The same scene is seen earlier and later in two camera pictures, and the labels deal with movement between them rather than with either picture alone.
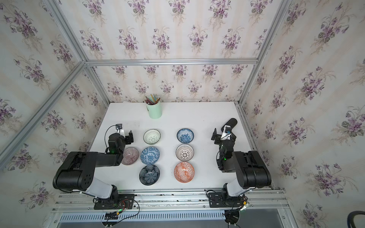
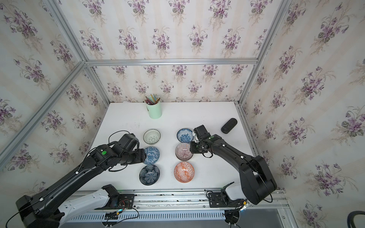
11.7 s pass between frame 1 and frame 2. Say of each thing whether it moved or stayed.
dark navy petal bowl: stayed
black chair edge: stayed
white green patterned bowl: stayed
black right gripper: moved
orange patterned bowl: stayed
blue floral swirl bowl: stayed
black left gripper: moved
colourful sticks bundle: stayed
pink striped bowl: moved
